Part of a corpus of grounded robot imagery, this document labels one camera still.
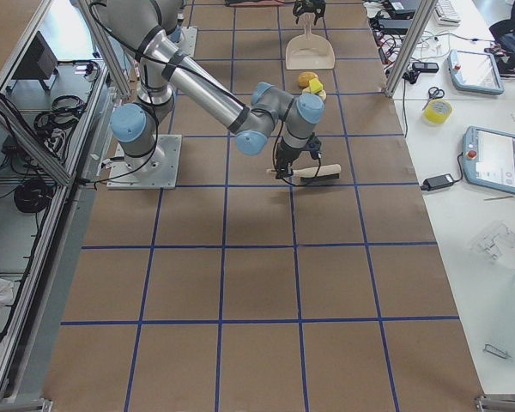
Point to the yellow tape roll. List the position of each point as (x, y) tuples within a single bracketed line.
[(437, 111)]

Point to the teach pendant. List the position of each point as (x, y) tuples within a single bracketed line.
[(489, 158), (475, 72)]

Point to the upper teach pendant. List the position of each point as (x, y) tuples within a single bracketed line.
[(475, 72)]

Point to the pale fruit peel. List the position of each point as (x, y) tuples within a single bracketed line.
[(321, 94)]

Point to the black power adapter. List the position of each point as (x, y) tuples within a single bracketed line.
[(438, 182)]

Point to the brown potato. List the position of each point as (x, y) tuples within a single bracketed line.
[(305, 77)]

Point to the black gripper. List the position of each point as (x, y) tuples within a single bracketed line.
[(289, 152), (308, 7)]

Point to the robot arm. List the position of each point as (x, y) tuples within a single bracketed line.
[(144, 29)]

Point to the lower teach pendant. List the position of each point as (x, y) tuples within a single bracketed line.
[(489, 158)]

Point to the black scissors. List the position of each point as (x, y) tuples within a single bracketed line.
[(434, 93)]

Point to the beige hand brush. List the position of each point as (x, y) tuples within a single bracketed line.
[(313, 175)]

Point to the yellow green sponge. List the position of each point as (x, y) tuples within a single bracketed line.
[(315, 84)]

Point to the beige plastic dustpan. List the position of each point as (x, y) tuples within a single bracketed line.
[(309, 51)]

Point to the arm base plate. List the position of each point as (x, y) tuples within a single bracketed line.
[(161, 171)]

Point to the aluminium frame post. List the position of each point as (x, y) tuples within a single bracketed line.
[(416, 29)]

